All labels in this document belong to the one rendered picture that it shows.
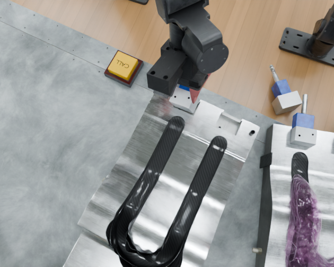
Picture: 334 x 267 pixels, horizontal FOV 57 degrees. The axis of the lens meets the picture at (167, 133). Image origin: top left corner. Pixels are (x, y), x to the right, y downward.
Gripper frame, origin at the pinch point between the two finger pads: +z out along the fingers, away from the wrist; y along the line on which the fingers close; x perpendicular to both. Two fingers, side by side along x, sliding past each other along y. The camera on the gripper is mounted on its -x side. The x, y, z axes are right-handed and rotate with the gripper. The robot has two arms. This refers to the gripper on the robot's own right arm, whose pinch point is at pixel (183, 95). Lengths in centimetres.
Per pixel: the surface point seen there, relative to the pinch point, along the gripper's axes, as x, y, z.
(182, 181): -13.9, 6.6, 11.9
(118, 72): 4.2, -21.2, 5.1
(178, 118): -2.2, -0.3, 6.1
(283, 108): 14.7, 20.6, 8.9
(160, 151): -10.3, -0.8, 9.5
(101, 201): -26.9, -5.5, 8.7
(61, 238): -35.1, -15.1, 23.6
